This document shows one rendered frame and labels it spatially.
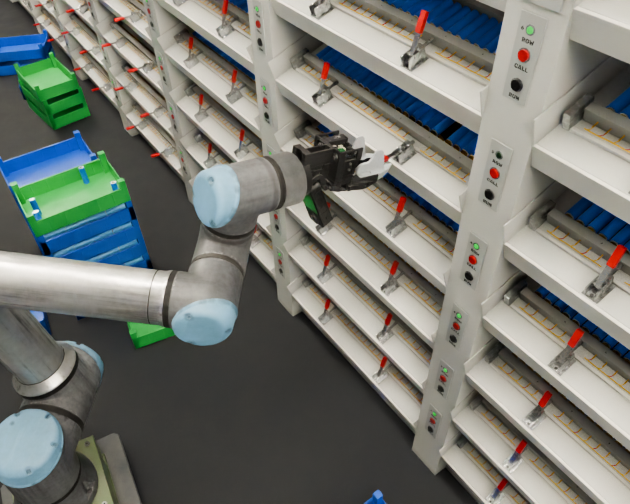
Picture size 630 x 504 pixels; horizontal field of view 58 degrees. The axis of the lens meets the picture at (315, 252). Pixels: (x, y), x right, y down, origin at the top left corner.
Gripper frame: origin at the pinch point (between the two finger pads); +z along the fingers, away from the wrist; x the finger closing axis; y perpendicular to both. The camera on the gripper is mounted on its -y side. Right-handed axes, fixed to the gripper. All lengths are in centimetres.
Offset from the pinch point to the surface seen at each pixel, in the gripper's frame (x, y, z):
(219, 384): 34, -96, -11
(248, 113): 61, -19, 10
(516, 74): -22.4, 26.8, -1.8
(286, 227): 43, -48, 14
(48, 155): 137, -64, -27
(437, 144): -4.7, 4.9, 9.4
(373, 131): 10.0, 0.9, 7.1
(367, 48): 10.0, 18.6, 0.7
